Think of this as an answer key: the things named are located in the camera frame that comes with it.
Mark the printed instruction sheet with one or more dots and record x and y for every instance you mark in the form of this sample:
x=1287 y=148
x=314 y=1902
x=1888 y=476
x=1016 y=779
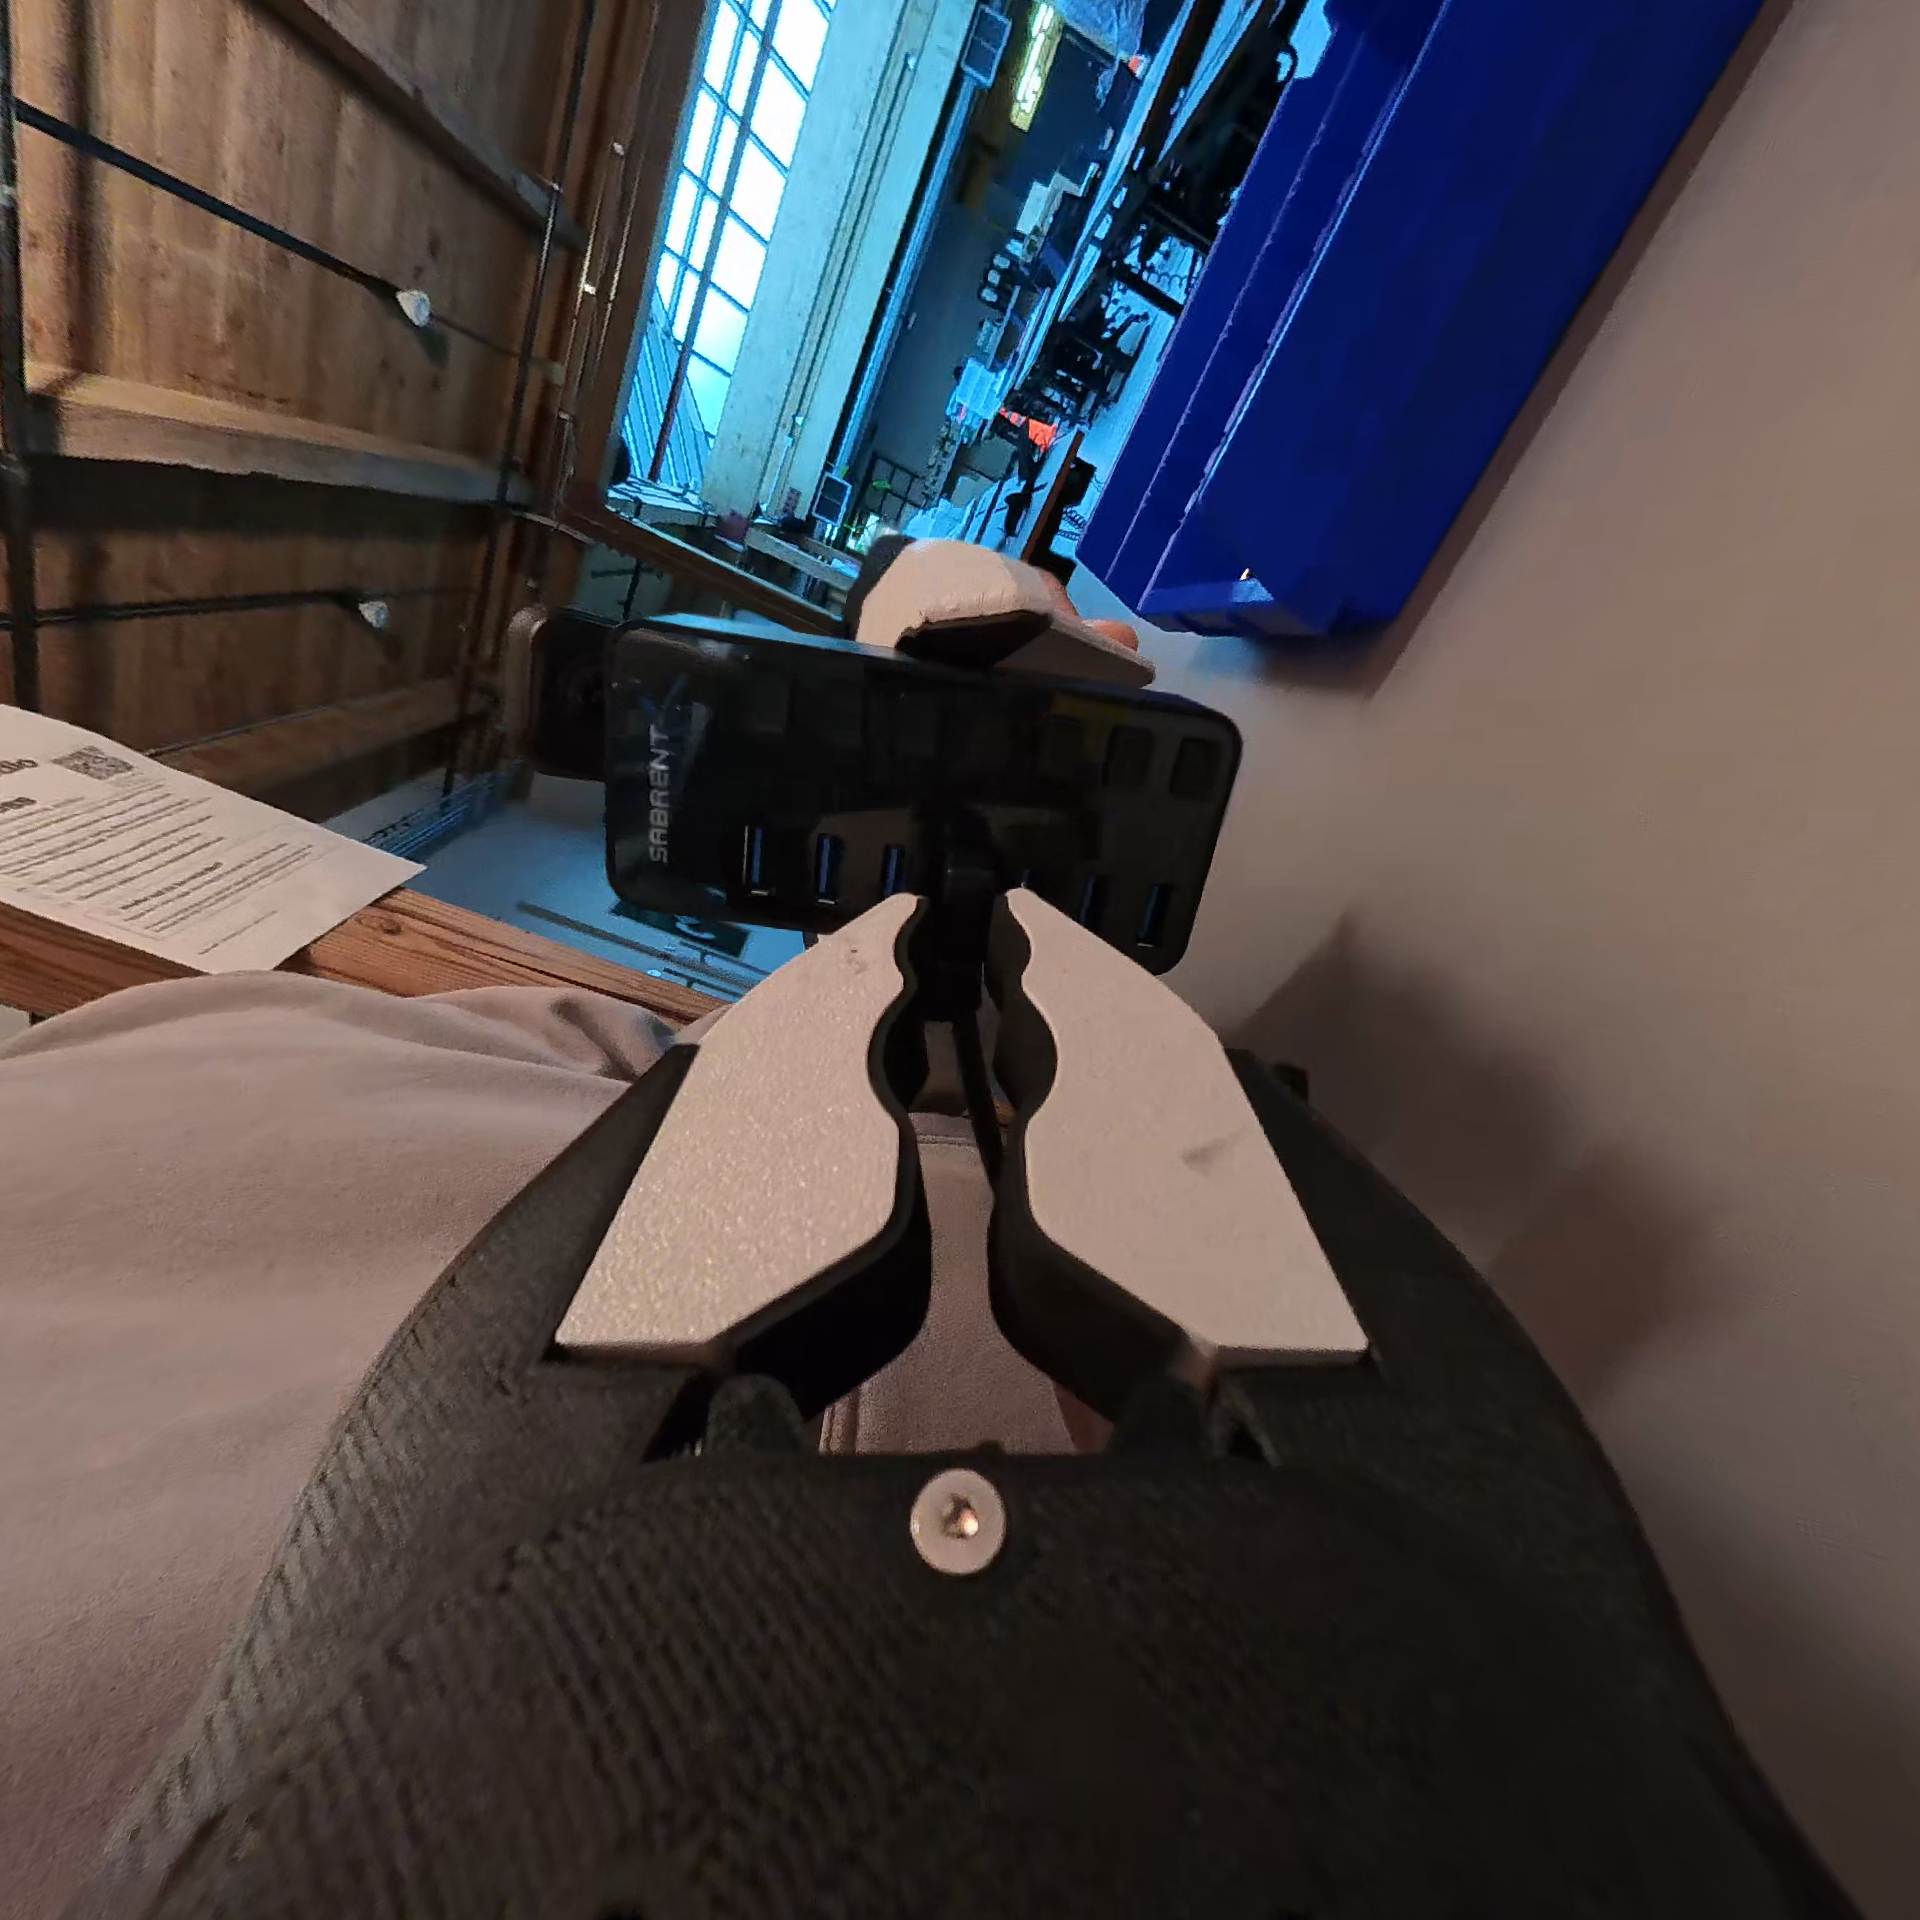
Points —
x=180 y=855

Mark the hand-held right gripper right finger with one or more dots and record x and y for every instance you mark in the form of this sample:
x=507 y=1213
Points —
x=1184 y=1186

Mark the person's beige hoodie torso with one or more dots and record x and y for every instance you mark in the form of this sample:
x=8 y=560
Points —
x=224 y=1276

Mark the large blue plastic bin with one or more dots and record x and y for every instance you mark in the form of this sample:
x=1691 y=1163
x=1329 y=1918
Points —
x=1349 y=300

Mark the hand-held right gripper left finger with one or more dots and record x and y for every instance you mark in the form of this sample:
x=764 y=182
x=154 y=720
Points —
x=749 y=1171

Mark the wooden board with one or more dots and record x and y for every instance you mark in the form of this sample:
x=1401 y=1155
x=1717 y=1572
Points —
x=450 y=955

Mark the black usb hub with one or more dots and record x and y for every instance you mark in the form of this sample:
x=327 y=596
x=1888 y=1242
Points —
x=839 y=751

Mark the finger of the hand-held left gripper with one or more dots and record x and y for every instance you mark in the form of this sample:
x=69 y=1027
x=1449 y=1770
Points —
x=961 y=587

